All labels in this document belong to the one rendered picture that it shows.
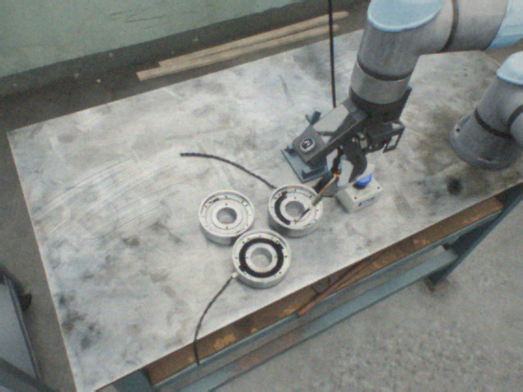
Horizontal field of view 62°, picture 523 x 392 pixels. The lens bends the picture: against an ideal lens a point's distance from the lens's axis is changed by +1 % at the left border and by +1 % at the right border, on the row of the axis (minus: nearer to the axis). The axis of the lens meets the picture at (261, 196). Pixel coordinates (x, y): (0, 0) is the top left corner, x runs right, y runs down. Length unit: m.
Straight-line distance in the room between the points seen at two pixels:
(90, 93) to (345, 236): 1.76
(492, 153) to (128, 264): 0.79
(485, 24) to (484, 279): 1.44
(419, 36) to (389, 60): 0.04
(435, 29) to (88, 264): 0.66
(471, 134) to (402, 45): 0.53
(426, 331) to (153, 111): 1.22
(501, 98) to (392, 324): 0.98
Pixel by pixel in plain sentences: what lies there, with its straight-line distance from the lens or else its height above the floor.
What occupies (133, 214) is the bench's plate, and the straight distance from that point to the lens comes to 0.89.
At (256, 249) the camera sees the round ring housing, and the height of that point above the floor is 0.82.
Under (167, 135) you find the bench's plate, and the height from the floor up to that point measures 0.80.
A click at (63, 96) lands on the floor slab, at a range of 2.40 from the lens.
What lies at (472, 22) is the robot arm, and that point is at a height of 1.25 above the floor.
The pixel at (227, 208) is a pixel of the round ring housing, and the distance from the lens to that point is 0.84.
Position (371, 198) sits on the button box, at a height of 0.83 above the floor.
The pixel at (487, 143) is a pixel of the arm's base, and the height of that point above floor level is 0.86.
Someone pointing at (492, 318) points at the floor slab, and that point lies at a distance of 1.88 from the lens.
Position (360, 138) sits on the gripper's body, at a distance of 0.65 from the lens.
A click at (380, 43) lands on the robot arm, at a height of 1.22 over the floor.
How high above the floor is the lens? 1.53
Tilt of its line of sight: 55 degrees down
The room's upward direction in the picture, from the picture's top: 5 degrees clockwise
